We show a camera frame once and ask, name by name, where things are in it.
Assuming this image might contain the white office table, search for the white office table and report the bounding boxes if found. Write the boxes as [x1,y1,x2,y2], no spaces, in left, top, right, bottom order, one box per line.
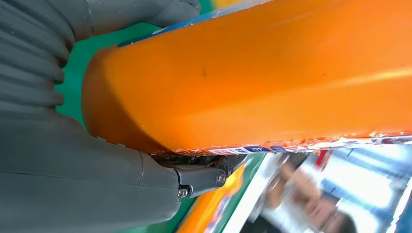
[222,152,291,233]

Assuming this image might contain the person at office table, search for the person at office table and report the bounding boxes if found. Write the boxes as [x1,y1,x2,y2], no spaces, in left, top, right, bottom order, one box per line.
[240,151,358,233]

